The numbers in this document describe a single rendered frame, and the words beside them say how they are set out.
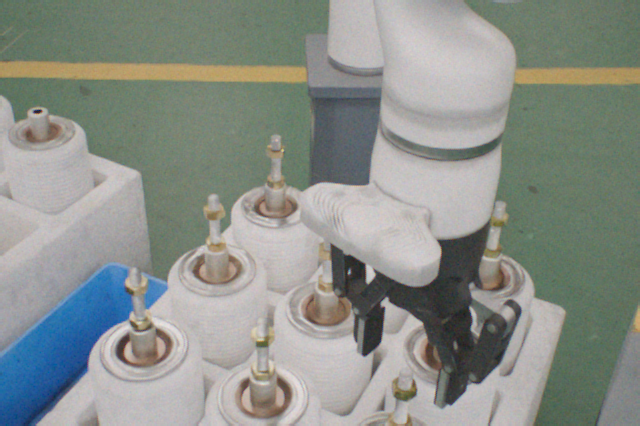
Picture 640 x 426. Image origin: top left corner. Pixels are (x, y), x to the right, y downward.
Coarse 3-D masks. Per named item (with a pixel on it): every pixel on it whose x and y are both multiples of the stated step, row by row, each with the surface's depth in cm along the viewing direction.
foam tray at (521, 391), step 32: (416, 320) 87; (544, 320) 88; (256, 352) 83; (384, 352) 85; (544, 352) 85; (384, 384) 80; (512, 384) 81; (544, 384) 95; (64, 416) 76; (96, 416) 79; (352, 416) 77; (512, 416) 78
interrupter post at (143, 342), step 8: (152, 320) 72; (128, 328) 71; (152, 328) 71; (136, 336) 71; (144, 336) 71; (152, 336) 72; (136, 344) 72; (144, 344) 72; (152, 344) 72; (136, 352) 72; (144, 352) 72; (152, 352) 73
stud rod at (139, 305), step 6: (132, 270) 68; (138, 270) 68; (132, 276) 68; (138, 276) 68; (132, 282) 68; (138, 282) 68; (144, 294) 70; (132, 300) 69; (138, 300) 69; (144, 300) 70; (138, 306) 70; (144, 306) 70; (138, 312) 70; (144, 312) 70; (138, 318) 70
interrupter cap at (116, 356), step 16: (128, 320) 76; (160, 320) 76; (112, 336) 74; (128, 336) 74; (160, 336) 74; (176, 336) 74; (112, 352) 73; (128, 352) 73; (160, 352) 73; (176, 352) 73; (112, 368) 71; (128, 368) 71; (144, 368) 71; (160, 368) 71; (176, 368) 72
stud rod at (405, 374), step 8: (408, 368) 60; (400, 376) 60; (408, 376) 60; (400, 384) 60; (408, 384) 60; (400, 400) 61; (408, 400) 62; (400, 408) 62; (408, 408) 62; (400, 416) 62; (400, 424) 63
